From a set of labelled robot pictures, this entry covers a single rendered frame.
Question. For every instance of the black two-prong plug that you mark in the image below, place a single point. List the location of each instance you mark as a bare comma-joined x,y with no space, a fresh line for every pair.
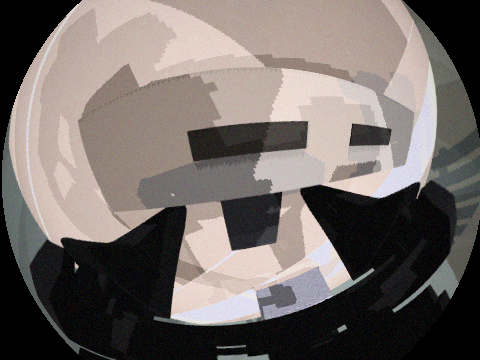
252,221

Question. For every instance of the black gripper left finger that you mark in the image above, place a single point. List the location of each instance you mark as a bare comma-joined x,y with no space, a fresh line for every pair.
143,262

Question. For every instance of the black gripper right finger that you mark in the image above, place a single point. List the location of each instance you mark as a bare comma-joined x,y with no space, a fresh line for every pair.
356,224

